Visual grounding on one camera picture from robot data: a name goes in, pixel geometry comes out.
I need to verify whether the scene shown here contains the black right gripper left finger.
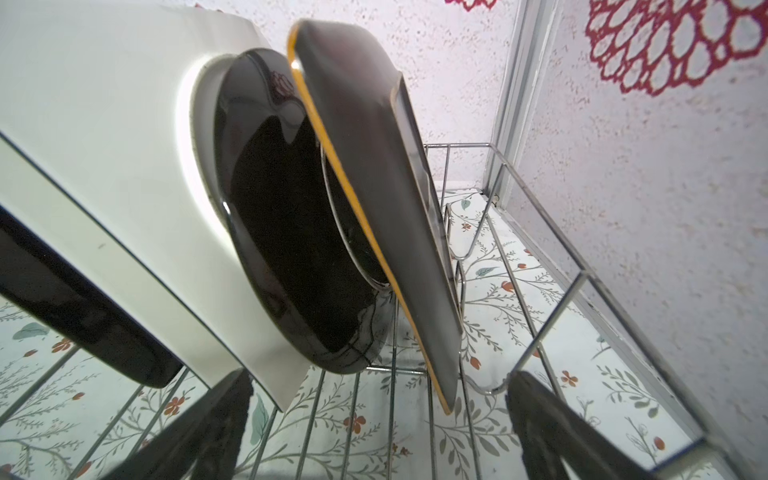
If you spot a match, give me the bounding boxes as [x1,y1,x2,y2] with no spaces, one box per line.
[106,369,254,480]

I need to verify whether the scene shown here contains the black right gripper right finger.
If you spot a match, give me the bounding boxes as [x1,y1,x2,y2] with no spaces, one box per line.
[505,371,653,479]

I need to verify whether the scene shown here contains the white square plate black rim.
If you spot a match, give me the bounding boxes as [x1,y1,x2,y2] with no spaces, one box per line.
[1,1,310,410]

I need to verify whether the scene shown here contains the black round plate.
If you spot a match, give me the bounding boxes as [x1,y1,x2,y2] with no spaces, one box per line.
[213,48,396,374]

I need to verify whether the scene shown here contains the black plate yellow rim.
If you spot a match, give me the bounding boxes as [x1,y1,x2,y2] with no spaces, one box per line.
[287,19,463,414]

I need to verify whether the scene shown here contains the chrome wire dish rack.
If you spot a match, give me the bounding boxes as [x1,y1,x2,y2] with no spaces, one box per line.
[0,142,745,480]

